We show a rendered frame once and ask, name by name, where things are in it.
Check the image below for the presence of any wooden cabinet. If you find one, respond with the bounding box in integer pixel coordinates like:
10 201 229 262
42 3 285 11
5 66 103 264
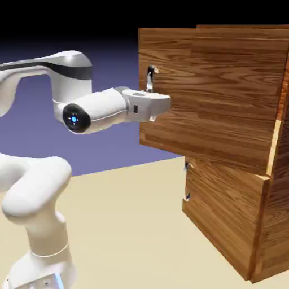
182 24 289 284

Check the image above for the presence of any wooden cabinet door with handle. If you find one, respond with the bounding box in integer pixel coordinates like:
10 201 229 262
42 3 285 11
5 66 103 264
182 157 271 282
138 28 289 177

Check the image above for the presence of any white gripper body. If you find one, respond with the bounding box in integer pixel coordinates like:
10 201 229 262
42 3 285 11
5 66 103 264
144 91 172 122

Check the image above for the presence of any curved metal door handle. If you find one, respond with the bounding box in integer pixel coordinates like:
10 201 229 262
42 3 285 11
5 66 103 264
146 64 156 94
183 161 192 202

